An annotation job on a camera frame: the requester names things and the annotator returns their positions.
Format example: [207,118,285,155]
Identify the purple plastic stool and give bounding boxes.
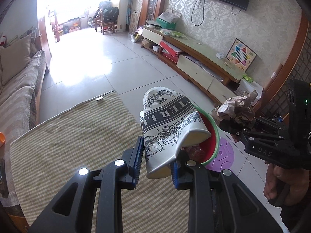
[205,137,235,174]

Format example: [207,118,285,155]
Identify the star checkers board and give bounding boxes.
[225,38,257,73]

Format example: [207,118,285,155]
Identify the gold bag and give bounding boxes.
[130,30,144,43]

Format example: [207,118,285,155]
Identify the white cardboard box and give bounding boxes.
[237,79,264,105]

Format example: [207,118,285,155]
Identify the red flat box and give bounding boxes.
[159,40,184,63]

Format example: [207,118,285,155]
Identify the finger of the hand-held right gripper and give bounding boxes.
[219,119,258,142]
[253,117,289,136]

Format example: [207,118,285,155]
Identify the beige pillow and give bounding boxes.
[0,34,33,86]

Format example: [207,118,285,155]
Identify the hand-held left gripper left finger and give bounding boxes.
[27,136,144,233]

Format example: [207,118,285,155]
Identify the wooden television cabinet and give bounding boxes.
[141,24,264,107]

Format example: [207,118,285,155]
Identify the black backpack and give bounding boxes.
[102,6,119,22]

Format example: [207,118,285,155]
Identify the white black printed paper cup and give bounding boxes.
[140,86,211,179]

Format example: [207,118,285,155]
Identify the green checked tablecloth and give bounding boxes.
[10,90,192,233]

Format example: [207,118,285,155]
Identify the wooden chairs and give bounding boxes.
[93,7,119,36]

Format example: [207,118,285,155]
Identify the white plastic bag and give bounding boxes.
[160,8,182,23]

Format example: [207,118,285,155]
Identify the person's right hand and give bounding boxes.
[264,163,299,207]

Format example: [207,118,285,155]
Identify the red bin with green rim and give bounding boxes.
[181,105,221,167]

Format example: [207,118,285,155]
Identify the wooden post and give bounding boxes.
[50,7,61,43]

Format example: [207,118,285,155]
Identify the green yellow sheet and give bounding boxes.
[160,29,187,39]

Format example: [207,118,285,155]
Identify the beige striped sofa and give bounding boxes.
[0,28,52,209]

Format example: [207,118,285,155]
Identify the brown paper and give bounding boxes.
[217,89,258,127]

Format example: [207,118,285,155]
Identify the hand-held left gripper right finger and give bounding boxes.
[170,160,283,233]

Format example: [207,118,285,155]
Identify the orange framed item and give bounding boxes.
[69,18,82,32]

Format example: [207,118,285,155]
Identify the green box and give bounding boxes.
[155,17,178,30]

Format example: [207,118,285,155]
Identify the black handheld device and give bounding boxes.
[0,159,9,198]

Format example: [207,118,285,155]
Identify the patterned board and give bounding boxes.
[130,10,141,33]

